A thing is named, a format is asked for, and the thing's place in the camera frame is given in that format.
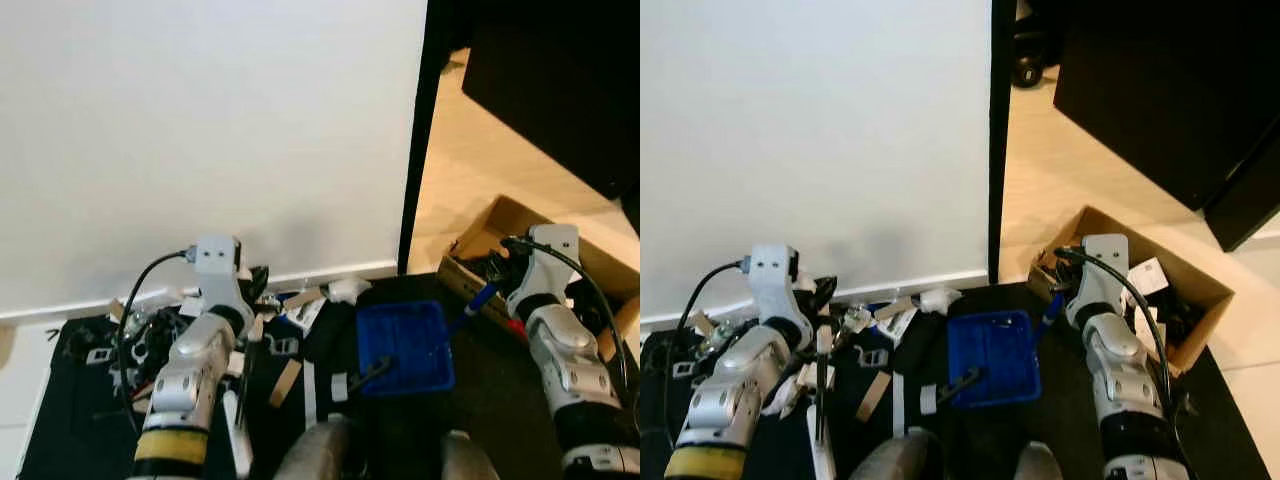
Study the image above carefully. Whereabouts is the black cable bundle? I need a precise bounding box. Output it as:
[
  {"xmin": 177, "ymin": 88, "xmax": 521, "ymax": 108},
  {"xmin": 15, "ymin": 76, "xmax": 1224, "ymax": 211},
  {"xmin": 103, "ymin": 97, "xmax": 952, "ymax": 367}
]
[
  {"xmin": 1135, "ymin": 270, "xmax": 1206, "ymax": 346},
  {"xmin": 470, "ymin": 250, "xmax": 521, "ymax": 289}
]

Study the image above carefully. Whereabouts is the grey right robot leg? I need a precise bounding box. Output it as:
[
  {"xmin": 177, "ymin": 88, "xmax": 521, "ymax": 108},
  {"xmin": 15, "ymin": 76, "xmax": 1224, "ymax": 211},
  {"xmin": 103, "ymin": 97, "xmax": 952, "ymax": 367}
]
[
  {"xmin": 1015, "ymin": 442, "xmax": 1066, "ymax": 480},
  {"xmin": 440, "ymin": 430, "xmax": 501, "ymax": 480}
]

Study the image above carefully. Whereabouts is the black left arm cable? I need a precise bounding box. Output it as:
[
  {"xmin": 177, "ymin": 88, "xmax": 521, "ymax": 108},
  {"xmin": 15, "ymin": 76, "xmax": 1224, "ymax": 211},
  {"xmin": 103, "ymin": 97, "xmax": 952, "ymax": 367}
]
[
  {"xmin": 113, "ymin": 248, "xmax": 196, "ymax": 431},
  {"xmin": 662, "ymin": 258, "xmax": 751, "ymax": 431}
]

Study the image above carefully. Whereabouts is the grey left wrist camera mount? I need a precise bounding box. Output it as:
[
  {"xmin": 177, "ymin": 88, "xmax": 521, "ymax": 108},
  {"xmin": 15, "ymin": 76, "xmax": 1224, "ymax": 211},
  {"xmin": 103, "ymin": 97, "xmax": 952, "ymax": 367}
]
[
  {"xmin": 193, "ymin": 235, "xmax": 251, "ymax": 316},
  {"xmin": 748, "ymin": 243, "xmax": 806, "ymax": 326}
]

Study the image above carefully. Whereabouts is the black floor mat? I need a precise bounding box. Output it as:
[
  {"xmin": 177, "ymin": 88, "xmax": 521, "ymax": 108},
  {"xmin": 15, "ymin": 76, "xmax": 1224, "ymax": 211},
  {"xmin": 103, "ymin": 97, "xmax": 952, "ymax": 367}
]
[
  {"xmin": 640, "ymin": 282, "xmax": 1246, "ymax": 480},
  {"xmin": 18, "ymin": 272, "xmax": 641, "ymax": 480}
]

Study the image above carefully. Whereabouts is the grey left robot leg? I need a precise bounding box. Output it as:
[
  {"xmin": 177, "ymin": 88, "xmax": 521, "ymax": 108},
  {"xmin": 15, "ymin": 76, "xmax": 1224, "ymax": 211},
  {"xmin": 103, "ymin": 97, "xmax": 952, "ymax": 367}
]
[
  {"xmin": 272, "ymin": 418, "xmax": 351, "ymax": 480},
  {"xmin": 848, "ymin": 430, "xmax": 936, "ymax": 480}
]

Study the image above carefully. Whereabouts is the brown cardboard box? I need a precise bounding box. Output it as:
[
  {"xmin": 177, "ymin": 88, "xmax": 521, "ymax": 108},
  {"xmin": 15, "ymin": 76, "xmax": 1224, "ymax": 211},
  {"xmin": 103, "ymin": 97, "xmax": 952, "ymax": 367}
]
[
  {"xmin": 1030, "ymin": 205, "xmax": 1236, "ymax": 376},
  {"xmin": 440, "ymin": 195, "xmax": 641, "ymax": 361}
]

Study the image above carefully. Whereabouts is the black door frame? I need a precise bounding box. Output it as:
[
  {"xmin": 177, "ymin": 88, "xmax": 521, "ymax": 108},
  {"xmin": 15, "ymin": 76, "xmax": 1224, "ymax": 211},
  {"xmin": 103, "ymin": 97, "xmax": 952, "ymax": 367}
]
[
  {"xmin": 988, "ymin": 0, "xmax": 1016, "ymax": 286},
  {"xmin": 397, "ymin": 0, "xmax": 451, "ymax": 276}
]

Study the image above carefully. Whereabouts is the white paper tag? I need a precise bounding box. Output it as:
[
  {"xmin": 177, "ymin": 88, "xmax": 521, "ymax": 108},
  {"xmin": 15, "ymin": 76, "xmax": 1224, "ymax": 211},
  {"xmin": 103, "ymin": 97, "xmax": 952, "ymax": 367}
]
[{"xmin": 1128, "ymin": 258, "xmax": 1169, "ymax": 296}]

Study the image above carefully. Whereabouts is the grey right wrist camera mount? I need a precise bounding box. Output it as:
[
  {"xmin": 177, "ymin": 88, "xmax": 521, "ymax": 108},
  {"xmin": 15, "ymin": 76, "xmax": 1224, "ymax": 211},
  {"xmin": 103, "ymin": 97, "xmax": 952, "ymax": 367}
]
[
  {"xmin": 512, "ymin": 223, "xmax": 581, "ymax": 301},
  {"xmin": 1068, "ymin": 233, "xmax": 1131, "ymax": 306}
]

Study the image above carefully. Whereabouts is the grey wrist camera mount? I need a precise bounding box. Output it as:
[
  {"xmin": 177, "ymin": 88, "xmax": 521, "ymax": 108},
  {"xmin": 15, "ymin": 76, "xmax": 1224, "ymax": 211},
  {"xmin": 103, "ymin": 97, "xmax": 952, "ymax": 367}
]
[
  {"xmin": 193, "ymin": 235, "xmax": 251, "ymax": 316},
  {"xmin": 512, "ymin": 223, "xmax": 581, "ymax": 301},
  {"xmin": 748, "ymin": 243, "xmax": 806, "ymax": 326},
  {"xmin": 1068, "ymin": 233, "xmax": 1131, "ymax": 306}
]

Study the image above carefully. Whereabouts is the black wheeled chair base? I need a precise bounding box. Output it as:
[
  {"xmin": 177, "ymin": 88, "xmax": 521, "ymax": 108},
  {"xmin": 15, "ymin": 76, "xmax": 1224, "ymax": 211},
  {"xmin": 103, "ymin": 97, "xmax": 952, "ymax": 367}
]
[{"xmin": 1012, "ymin": 0, "xmax": 1061, "ymax": 89}]

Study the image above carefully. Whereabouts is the grey robot leg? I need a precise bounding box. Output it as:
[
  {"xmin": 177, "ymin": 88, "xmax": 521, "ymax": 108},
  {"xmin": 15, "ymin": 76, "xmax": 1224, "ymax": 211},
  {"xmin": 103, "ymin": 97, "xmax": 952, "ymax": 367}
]
[
  {"xmin": 1015, "ymin": 442, "xmax": 1066, "ymax": 480},
  {"xmin": 848, "ymin": 430, "xmax": 936, "ymax": 480},
  {"xmin": 440, "ymin": 430, "xmax": 501, "ymax": 480},
  {"xmin": 272, "ymin": 418, "xmax": 351, "ymax": 480}
]

